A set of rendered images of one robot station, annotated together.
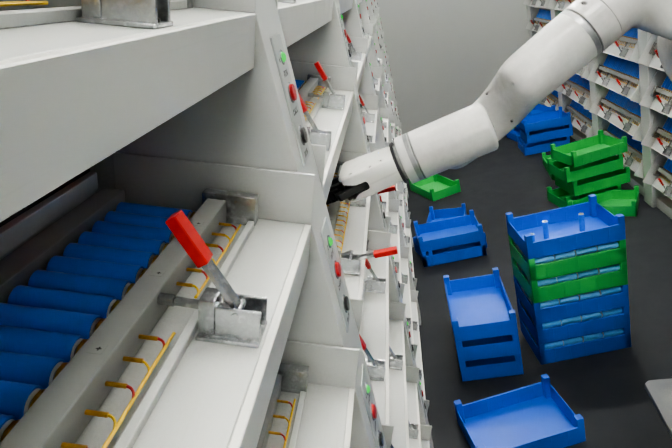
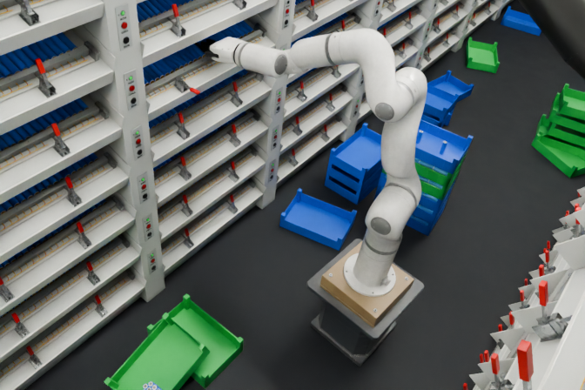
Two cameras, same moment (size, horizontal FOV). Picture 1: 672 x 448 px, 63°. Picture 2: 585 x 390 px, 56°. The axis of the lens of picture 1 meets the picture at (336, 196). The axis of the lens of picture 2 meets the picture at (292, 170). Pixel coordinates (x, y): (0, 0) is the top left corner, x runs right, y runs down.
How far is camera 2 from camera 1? 1.22 m
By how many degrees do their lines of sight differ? 30
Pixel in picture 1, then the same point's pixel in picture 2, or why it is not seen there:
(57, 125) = not seen: outside the picture
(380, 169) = (225, 53)
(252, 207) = (95, 56)
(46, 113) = not seen: outside the picture
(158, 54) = (26, 34)
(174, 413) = (16, 100)
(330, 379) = (116, 120)
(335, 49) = not seen: outside the picture
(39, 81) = not seen: outside the picture
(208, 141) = (90, 27)
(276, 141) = (107, 41)
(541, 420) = (332, 228)
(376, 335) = (206, 122)
